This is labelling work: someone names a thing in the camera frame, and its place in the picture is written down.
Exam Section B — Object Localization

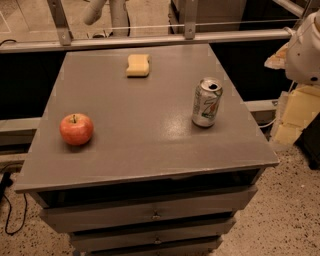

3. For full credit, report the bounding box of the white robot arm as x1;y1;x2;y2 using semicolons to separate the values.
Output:
285;10;320;85

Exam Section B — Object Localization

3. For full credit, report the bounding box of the silver 7up soda can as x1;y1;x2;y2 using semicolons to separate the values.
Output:
192;77;223;127

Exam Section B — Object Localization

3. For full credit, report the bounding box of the grey drawer cabinet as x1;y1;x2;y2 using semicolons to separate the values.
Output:
15;45;278;256

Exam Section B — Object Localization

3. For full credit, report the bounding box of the yellow sponge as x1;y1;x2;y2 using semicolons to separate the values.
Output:
126;54;150;77

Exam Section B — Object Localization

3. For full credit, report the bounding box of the red apple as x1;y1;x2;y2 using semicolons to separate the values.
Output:
59;113;94;146

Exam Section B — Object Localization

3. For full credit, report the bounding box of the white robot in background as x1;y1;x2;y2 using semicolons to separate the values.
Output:
82;0;130;37

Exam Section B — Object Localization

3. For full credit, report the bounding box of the metal railing frame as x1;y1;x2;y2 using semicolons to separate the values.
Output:
0;0;319;53

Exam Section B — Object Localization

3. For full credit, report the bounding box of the black floor cable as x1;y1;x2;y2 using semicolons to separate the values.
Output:
0;161;28;236

